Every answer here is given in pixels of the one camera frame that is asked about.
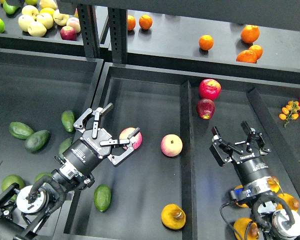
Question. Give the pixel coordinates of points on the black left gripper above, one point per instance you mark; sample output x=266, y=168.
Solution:
x=83, y=156

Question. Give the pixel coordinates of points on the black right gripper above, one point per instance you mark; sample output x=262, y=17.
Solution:
x=248, y=166

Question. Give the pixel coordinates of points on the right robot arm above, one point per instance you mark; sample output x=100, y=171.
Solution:
x=271, y=216

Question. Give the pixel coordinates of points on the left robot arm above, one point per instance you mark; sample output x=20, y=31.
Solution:
x=24, y=211

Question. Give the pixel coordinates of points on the upright dark avocado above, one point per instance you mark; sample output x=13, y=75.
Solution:
x=68, y=120

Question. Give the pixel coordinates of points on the dark avocado middle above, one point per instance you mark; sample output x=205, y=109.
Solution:
x=37, y=140

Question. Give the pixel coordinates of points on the round green avocado right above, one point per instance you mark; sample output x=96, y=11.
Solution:
x=41, y=175

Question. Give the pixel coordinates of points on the round green avocado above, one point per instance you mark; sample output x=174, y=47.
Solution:
x=10, y=179
x=41, y=175

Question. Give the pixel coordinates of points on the dark avocado far left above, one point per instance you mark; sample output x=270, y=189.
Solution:
x=20, y=130

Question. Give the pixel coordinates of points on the yellow pear bottom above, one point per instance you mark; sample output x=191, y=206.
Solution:
x=246, y=227

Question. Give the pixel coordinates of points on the round green avocado left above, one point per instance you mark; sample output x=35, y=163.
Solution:
x=10, y=179

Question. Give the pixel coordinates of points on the pale yellow pear right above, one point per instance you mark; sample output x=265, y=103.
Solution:
x=60, y=18

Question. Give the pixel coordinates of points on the pale yellow pear centre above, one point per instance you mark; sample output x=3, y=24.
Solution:
x=46, y=19

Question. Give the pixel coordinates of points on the black bin divider right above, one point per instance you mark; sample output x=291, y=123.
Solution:
x=280, y=145

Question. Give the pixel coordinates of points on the black bin divider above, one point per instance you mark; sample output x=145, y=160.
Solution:
x=187, y=165
x=280, y=145

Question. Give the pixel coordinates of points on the pink apple left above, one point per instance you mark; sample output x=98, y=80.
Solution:
x=137, y=139

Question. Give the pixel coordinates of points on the pink apple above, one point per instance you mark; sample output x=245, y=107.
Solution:
x=137, y=139
x=171, y=145

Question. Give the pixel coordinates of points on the dark red apple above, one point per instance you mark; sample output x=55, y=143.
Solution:
x=205, y=108

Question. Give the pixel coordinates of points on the orange cherry tomato cluster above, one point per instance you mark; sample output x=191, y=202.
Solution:
x=290, y=112

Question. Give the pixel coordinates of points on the bright red apple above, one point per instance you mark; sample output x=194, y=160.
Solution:
x=209, y=89

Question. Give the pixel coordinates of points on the pink apple right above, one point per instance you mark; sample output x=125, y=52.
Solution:
x=171, y=145

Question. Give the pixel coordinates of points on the black bin divider left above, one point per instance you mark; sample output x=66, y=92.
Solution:
x=187, y=165

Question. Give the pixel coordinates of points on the orange front right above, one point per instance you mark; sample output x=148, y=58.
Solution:
x=247, y=56

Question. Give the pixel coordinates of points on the orange small right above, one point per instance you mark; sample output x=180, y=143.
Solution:
x=258, y=50

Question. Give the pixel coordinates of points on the orange middle shelf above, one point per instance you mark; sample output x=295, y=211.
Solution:
x=206, y=42

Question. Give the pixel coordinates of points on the red apple on shelf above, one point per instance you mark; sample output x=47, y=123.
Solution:
x=68, y=33

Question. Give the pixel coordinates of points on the large orange top right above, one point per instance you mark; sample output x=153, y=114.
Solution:
x=250, y=34

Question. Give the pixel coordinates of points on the pale pink peach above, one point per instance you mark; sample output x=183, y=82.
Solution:
x=74, y=23

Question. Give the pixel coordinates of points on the orange back left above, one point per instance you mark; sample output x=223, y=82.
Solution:
x=131, y=22

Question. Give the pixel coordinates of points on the yellow lemon on shelf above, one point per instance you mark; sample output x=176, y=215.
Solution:
x=47, y=10

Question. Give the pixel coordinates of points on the dark avocado by wall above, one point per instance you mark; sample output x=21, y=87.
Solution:
x=64, y=146

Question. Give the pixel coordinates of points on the black shelf post left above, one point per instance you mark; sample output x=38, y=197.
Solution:
x=89, y=30

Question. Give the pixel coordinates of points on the black shelf post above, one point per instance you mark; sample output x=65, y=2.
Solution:
x=117, y=19
x=89, y=30

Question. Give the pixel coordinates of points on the black shelf post right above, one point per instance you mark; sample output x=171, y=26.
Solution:
x=117, y=19

